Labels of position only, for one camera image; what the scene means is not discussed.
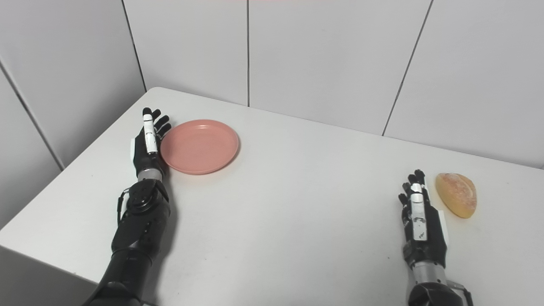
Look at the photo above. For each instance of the golden bread roll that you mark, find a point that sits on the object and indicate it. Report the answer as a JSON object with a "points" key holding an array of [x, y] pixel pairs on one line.
{"points": [[457, 194]]}

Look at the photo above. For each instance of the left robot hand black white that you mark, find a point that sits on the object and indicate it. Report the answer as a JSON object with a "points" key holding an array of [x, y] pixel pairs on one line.
{"points": [[146, 146]]}

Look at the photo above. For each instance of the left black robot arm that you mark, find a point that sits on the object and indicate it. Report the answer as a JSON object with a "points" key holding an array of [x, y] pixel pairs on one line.
{"points": [[131, 238]]}

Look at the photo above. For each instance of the pink round plate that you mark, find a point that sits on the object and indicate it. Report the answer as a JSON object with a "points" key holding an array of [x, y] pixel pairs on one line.
{"points": [[199, 146]]}

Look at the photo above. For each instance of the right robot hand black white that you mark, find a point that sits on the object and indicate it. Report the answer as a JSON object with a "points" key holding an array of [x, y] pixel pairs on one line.
{"points": [[423, 231]]}

